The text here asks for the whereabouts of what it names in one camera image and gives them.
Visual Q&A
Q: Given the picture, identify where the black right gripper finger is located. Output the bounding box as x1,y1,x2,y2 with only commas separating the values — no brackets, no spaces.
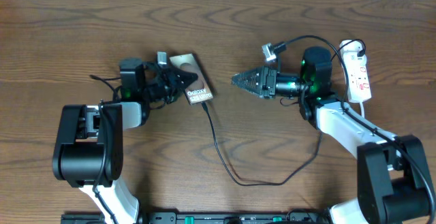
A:
232,80,262,97
232,67,262,83

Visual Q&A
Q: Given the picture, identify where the black USB charging cable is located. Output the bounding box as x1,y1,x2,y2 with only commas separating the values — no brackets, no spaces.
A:
200,38,367,187

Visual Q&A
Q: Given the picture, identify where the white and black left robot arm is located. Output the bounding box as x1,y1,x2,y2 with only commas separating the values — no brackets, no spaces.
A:
52,57,198,224

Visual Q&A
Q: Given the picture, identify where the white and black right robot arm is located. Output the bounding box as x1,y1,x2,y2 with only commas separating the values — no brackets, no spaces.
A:
232,46,435,223

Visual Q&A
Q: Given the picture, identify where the white power strip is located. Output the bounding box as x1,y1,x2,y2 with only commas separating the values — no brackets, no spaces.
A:
339,39,371,103

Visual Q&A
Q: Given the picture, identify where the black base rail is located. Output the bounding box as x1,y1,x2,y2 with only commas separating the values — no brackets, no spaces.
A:
59,210,332,224

